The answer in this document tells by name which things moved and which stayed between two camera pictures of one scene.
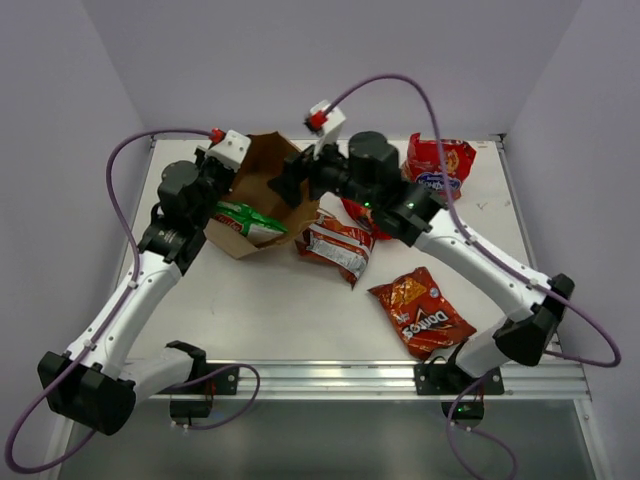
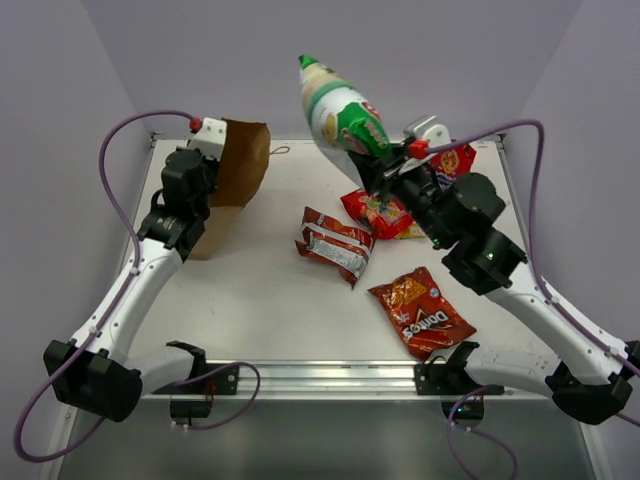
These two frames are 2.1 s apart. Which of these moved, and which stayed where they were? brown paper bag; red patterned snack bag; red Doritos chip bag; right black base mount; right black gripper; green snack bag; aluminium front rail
Moved: green snack bag; right black gripper; brown paper bag
Stayed: right black base mount; red Doritos chip bag; red patterned snack bag; aluminium front rail
